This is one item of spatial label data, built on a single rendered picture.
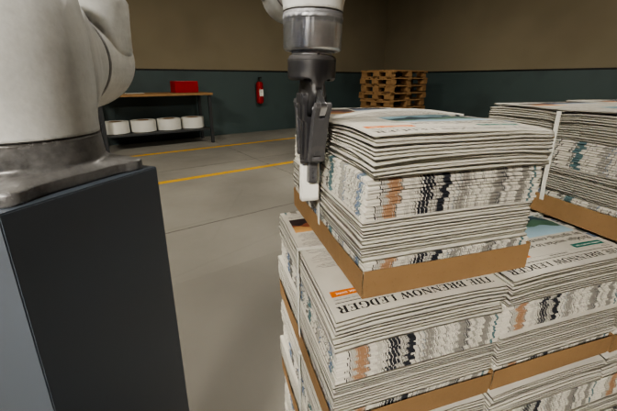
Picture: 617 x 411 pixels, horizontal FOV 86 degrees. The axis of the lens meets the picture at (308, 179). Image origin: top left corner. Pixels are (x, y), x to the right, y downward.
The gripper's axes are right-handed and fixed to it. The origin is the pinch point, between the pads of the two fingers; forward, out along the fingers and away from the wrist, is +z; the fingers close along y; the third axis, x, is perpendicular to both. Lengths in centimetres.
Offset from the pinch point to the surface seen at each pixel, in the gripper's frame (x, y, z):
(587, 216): -55, -10, 8
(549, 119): -54, 2, -10
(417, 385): -12.5, -18.7, 28.8
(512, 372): -32.2, -18.8, 31.9
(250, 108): -80, 694, 43
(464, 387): -21.7, -18.9, 31.8
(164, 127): 84, 577, 66
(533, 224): -49, -4, 12
